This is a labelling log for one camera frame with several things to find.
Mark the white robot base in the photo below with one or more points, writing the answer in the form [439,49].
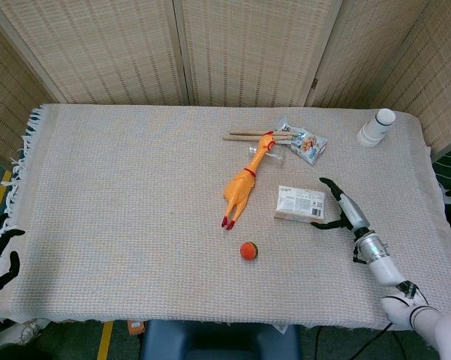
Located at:
[11,339]

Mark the beige woven tablecloth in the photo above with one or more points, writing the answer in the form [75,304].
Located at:
[135,225]

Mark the white tissue box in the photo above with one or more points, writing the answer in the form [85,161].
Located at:
[300,202]

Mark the right robot arm silver white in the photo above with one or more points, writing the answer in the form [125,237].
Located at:
[386,266]

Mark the clear plastic bottle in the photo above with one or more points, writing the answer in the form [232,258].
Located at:
[279,154]

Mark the blue seat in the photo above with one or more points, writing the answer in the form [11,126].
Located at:
[217,341]

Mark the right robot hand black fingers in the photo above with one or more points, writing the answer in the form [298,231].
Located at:
[350,212]

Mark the orange green ball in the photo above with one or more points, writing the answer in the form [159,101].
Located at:
[248,251]

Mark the small orange box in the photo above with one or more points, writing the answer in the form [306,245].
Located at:
[136,327]

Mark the yellow rubber chicken toy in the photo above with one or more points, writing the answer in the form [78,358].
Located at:
[240,187]

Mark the woven folding screen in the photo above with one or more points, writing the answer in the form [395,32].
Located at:
[109,48]

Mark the clear plastic snack bag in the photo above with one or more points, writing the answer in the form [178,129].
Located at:
[309,144]

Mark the wooden stick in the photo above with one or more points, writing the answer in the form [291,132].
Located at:
[240,137]
[247,131]

